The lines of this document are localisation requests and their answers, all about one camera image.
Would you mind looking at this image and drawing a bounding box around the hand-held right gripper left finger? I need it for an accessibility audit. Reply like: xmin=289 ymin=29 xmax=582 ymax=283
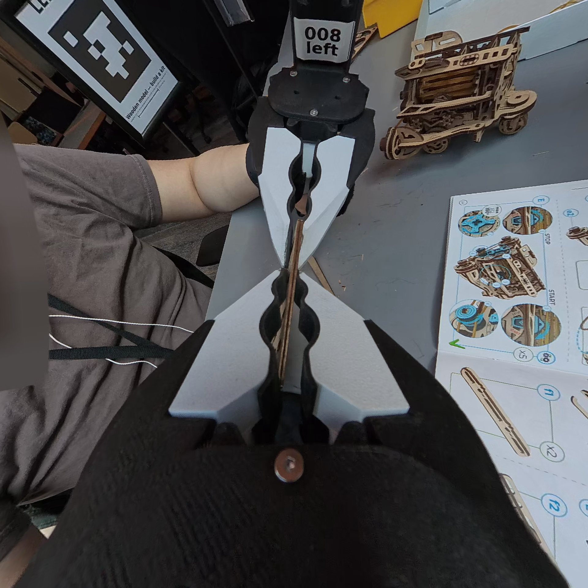
xmin=169 ymin=270 xmax=288 ymax=437

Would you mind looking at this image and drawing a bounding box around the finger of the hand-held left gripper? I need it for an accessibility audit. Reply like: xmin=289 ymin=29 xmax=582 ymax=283
xmin=300 ymin=136 xmax=355 ymax=270
xmin=256 ymin=127 xmax=305 ymax=268

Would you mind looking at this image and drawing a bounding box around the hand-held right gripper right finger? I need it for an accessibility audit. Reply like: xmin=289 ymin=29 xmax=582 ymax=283
xmin=299 ymin=273 xmax=410 ymax=437

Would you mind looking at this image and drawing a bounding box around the laser-cut wooden parts sheet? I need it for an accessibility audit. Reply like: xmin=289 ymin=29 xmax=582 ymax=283
xmin=277 ymin=220 xmax=307 ymax=386

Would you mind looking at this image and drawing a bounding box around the person's left forearm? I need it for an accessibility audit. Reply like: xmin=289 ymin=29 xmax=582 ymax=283
xmin=146 ymin=143 xmax=261 ymax=227

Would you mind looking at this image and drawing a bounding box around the wooden model vehicle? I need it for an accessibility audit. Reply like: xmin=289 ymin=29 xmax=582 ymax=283
xmin=379 ymin=26 xmax=538 ymax=161

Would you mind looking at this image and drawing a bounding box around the thin wooden stick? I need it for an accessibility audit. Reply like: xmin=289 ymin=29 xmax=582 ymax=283
xmin=306 ymin=256 xmax=336 ymax=296

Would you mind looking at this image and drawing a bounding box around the yellow plastic bin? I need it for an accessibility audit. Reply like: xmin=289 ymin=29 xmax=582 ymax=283
xmin=362 ymin=0 xmax=424 ymax=38

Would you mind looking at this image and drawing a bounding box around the grey metal panel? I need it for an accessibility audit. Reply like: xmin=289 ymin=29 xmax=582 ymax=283
xmin=215 ymin=0 xmax=254 ymax=25

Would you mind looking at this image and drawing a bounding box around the white instruction booklet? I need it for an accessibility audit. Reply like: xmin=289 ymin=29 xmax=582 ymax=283
xmin=434 ymin=179 xmax=588 ymax=588

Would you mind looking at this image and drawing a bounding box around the black white marker sign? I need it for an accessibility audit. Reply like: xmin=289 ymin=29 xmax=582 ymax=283
xmin=0 ymin=0 xmax=183 ymax=149

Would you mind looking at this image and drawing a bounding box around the white cardboard box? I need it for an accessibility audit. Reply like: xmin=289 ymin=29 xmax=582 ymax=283
xmin=415 ymin=0 xmax=588 ymax=61

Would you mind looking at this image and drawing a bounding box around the black lanyard strap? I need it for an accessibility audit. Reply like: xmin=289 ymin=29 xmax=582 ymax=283
xmin=47 ymin=293 xmax=176 ymax=362

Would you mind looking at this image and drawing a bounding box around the thin white cord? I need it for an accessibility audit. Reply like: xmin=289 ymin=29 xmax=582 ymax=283
xmin=48 ymin=314 xmax=194 ymax=367

